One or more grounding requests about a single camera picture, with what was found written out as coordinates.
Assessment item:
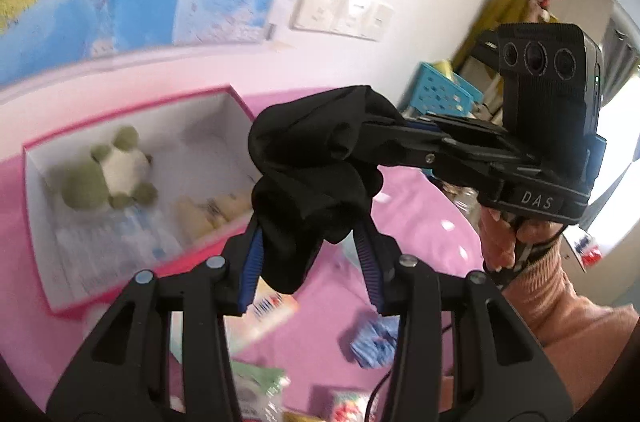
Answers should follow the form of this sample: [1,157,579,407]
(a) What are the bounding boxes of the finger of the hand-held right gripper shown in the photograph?
[360,122,521,183]
[402,115,505,143]

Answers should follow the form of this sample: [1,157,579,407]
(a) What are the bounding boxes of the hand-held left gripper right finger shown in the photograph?
[352,222,573,422]

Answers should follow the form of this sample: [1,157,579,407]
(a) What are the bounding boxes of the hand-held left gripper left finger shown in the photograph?
[47,222,266,422]

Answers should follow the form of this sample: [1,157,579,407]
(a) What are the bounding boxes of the beige bear plush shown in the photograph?
[175,189,253,235]

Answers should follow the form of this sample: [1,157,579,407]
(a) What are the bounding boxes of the blue small item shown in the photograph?
[342,319,401,368]

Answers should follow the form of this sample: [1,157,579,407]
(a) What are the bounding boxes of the black cloth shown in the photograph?
[247,85,406,295]

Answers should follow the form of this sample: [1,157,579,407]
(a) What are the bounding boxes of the clear cotton pad bag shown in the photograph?
[55,207,183,283]

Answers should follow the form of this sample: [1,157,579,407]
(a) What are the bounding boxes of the floral tissue packet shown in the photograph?
[330,389,373,422]

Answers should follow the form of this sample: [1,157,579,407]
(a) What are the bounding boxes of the pink cardboard box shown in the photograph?
[22,85,261,315]

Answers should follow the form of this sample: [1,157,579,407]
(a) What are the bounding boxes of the green plush toy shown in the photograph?
[47,125,160,211]

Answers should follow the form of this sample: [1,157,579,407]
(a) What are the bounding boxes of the person's right forearm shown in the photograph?
[500,227,640,413]

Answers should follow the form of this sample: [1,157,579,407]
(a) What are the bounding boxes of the person's right hand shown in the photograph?
[480,206,567,274]

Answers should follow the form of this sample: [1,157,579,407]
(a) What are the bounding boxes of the blue plastic basket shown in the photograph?
[407,62,483,118]

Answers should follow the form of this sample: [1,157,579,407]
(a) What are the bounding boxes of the yellow garment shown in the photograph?
[452,0,531,68]

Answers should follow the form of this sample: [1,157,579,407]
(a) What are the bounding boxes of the green packet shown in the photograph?
[230,362,291,422]

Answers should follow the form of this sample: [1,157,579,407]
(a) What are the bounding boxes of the white wall socket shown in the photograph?
[292,0,346,34]

